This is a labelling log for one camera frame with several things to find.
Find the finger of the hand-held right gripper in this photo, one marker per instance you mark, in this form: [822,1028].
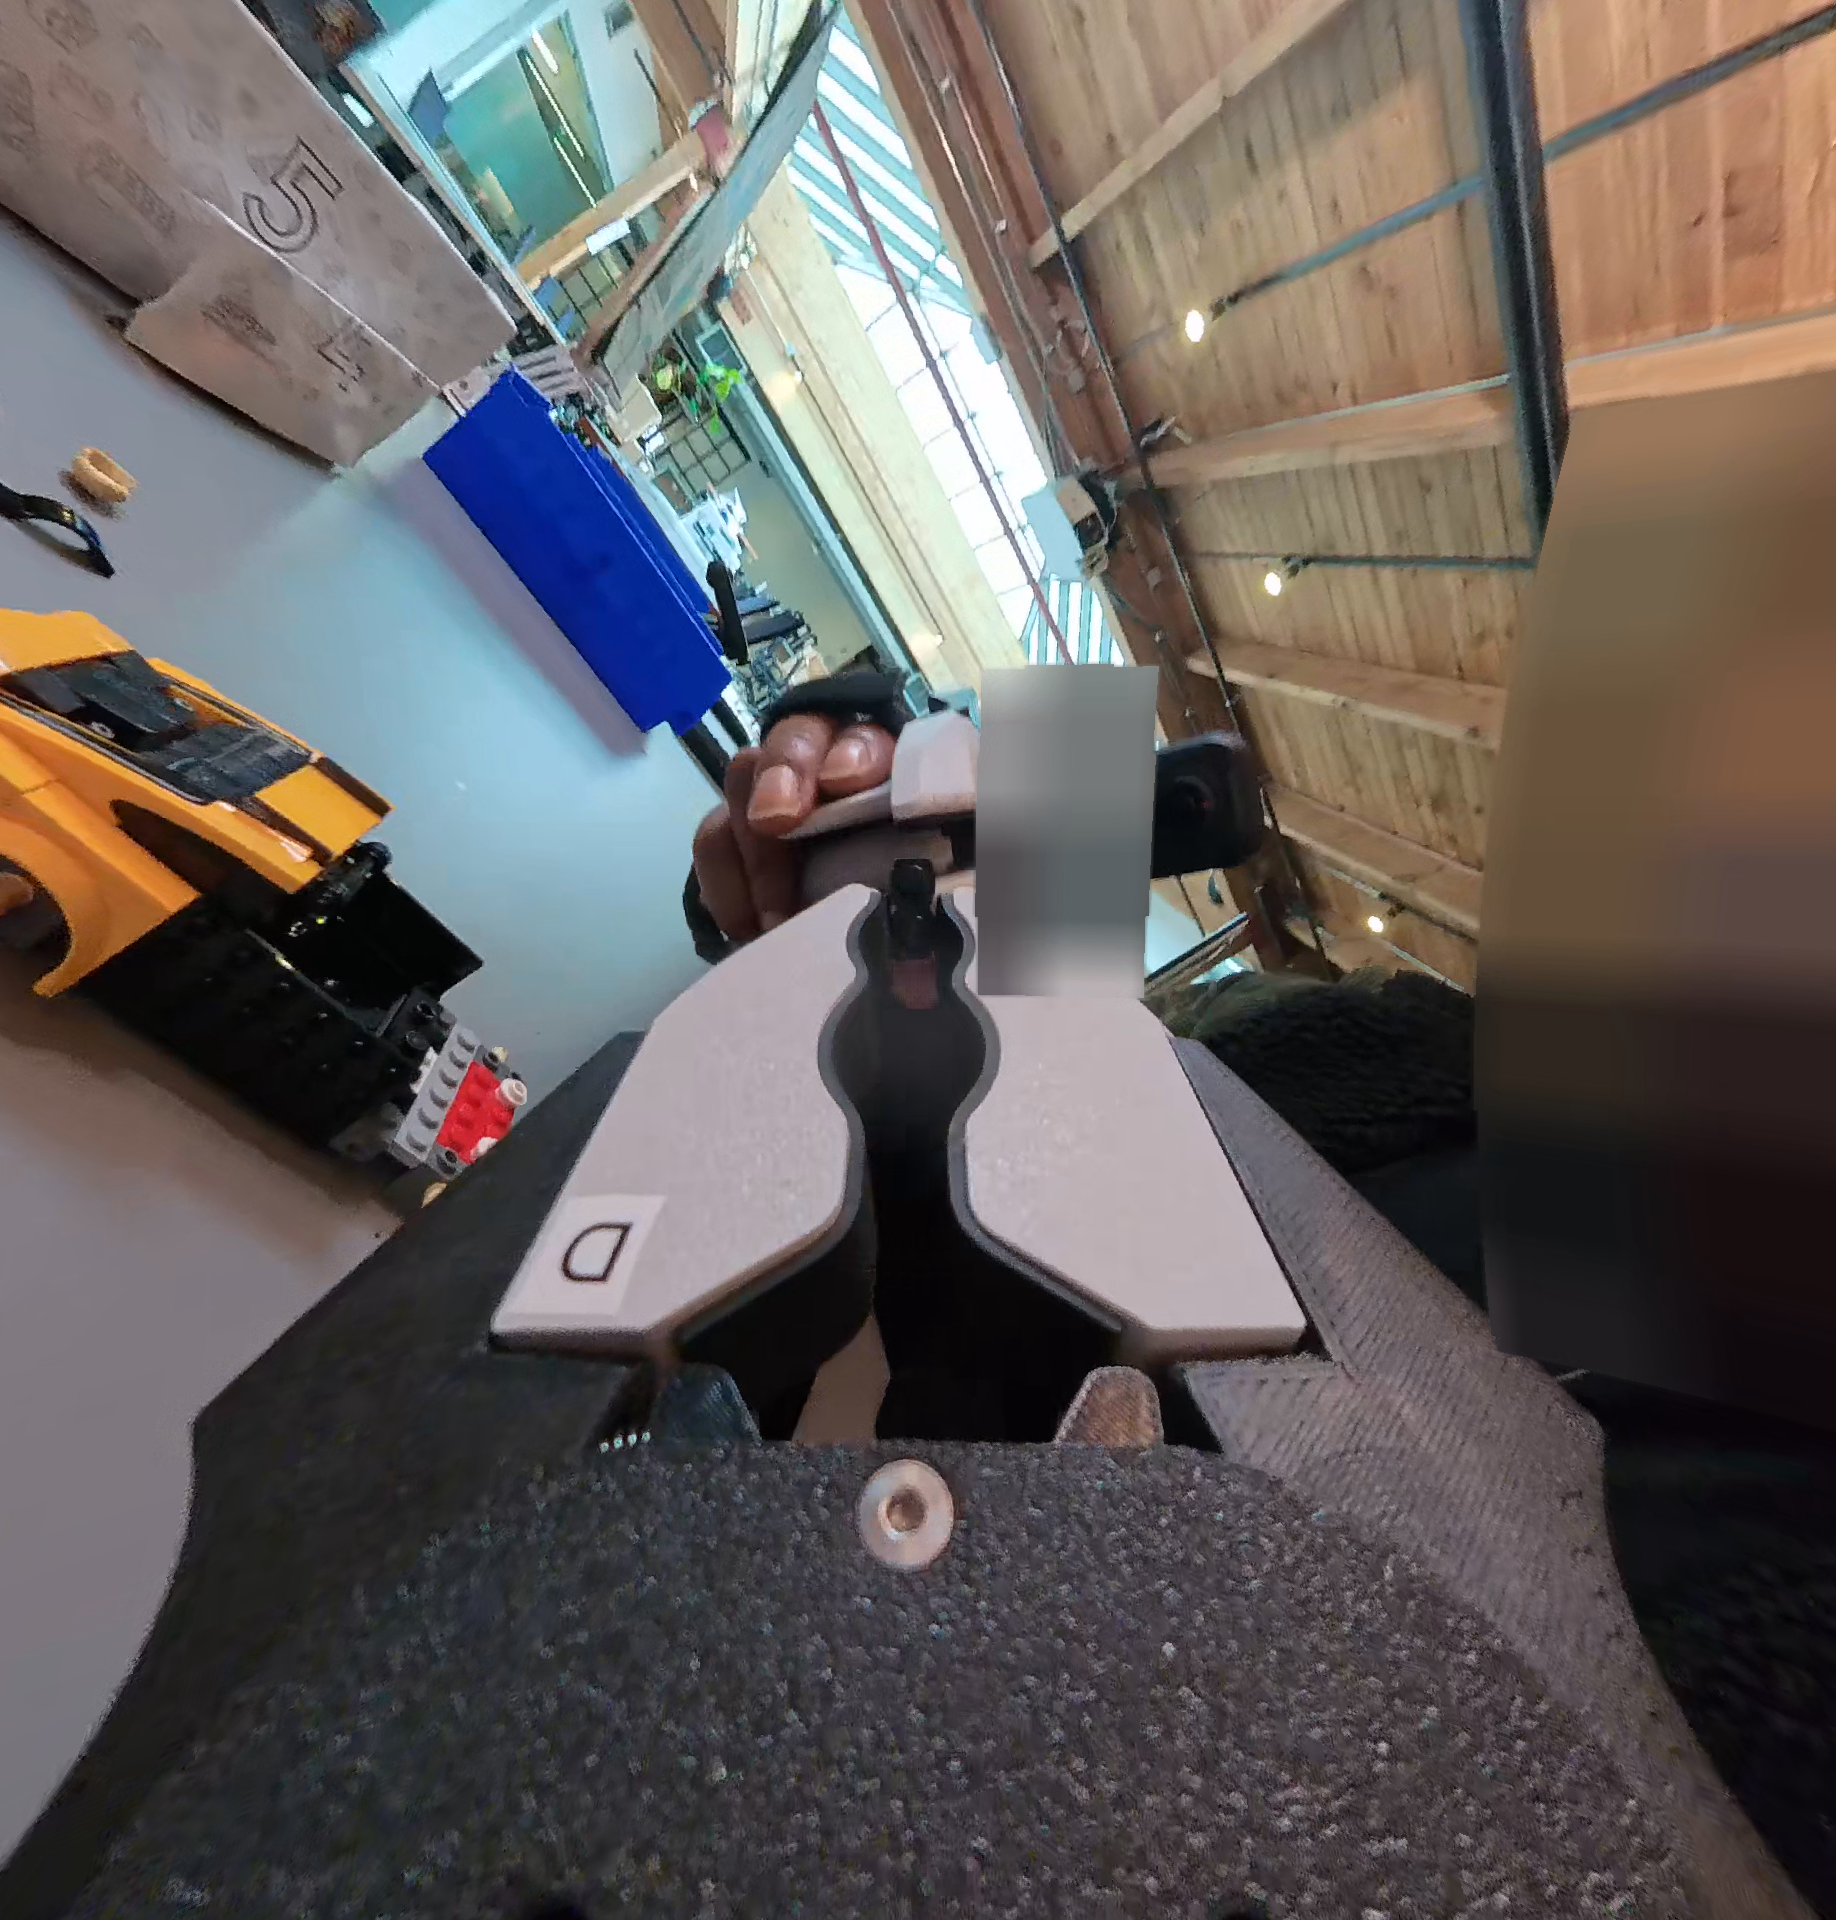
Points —
[936,771]
[868,859]

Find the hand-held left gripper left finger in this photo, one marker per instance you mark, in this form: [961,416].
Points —
[712,1154]

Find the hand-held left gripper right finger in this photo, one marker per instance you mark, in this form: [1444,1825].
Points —
[1128,1183]

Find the small black lego brick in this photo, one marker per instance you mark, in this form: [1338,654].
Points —
[915,903]

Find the yellow black lego car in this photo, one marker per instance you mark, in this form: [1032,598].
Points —
[139,810]

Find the tan round lego piece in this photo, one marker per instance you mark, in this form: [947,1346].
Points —
[99,474]

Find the black lego arch piece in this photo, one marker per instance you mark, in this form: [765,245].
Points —
[42,516]

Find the black office chair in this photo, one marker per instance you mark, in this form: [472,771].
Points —
[729,613]

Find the blue storage bin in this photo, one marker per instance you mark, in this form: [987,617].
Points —
[591,567]

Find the green potted plant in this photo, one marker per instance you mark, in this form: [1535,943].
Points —
[699,378]

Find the grey tilted sign board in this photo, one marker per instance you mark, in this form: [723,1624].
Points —
[723,208]

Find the light stand pole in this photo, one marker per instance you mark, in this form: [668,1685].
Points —
[1522,223]

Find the small white paper bag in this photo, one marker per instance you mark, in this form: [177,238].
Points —
[308,361]

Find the large white paper bag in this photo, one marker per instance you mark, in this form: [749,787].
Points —
[185,134]

